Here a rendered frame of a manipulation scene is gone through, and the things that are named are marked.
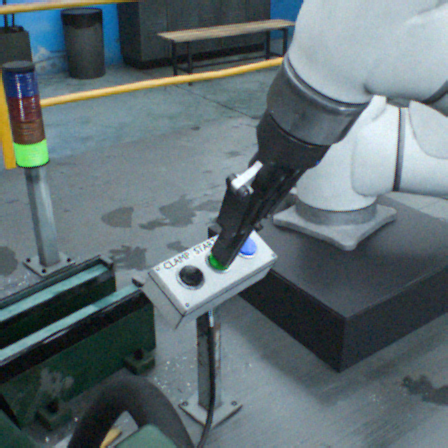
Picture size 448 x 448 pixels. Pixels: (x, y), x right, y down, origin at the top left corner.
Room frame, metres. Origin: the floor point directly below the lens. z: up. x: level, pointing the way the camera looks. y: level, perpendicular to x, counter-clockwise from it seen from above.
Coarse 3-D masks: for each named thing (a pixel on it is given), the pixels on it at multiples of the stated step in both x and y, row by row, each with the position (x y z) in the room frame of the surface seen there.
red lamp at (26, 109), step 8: (32, 96) 1.06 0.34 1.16; (8, 104) 1.06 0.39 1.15; (16, 104) 1.05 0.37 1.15; (24, 104) 1.05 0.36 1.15; (32, 104) 1.06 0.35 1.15; (40, 104) 1.08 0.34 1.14; (8, 112) 1.07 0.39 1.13; (16, 112) 1.05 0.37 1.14; (24, 112) 1.05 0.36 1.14; (32, 112) 1.06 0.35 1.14; (40, 112) 1.08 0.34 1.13; (16, 120) 1.05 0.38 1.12; (24, 120) 1.05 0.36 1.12; (32, 120) 1.06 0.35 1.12
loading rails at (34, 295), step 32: (96, 256) 0.90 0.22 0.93; (32, 288) 0.80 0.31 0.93; (64, 288) 0.81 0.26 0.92; (96, 288) 0.85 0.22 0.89; (128, 288) 0.81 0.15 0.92; (0, 320) 0.73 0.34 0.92; (32, 320) 0.76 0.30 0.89; (64, 320) 0.73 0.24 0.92; (96, 320) 0.73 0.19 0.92; (128, 320) 0.77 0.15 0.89; (0, 352) 0.66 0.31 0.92; (32, 352) 0.65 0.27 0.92; (64, 352) 0.69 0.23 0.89; (96, 352) 0.72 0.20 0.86; (128, 352) 0.77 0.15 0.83; (0, 384) 0.61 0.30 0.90; (32, 384) 0.65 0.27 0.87; (64, 384) 0.68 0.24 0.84; (32, 416) 0.64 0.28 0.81; (64, 416) 0.64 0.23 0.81
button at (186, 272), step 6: (180, 270) 0.62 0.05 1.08; (186, 270) 0.62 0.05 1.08; (192, 270) 0.62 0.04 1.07; (198, 270) 0.63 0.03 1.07; (180, 276) 0.61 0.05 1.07; (186, 276) 0.61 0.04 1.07; (192, 276) 0.62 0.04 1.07; (198, 276) 0.62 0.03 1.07; (186, 282) 0.61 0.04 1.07; (192, 282) 0.61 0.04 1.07; (198, 282) 0.61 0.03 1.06
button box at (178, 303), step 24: (168, 264) 0.63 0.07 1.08; (192, 264) 0.64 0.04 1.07; (240, 264) 0.67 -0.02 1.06; (264, 264) 0.68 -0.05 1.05; (144, 288) 0.63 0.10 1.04; (168, 288) 0.60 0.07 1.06; (192, 288) 0.61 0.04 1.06; (216, 288) 0.62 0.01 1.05; (240, 288) 0.67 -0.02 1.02; (168, 312) 0.60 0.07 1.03; (192, 312) 0.59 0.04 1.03
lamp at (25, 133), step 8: (40, 120) 1.07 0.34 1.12; (16, 128) 1.05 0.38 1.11; (24, 128) 1.05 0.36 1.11; (32, 128) 1.06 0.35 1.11; (40, 128) 1.07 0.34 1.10; (16, 136) 1.06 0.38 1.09; (24, 136) 1.05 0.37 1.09; (32, 136) 1.06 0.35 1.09; (40, 136) 1.07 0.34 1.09; (24, 144) 1.05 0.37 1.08; (32, 144) 1.06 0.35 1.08
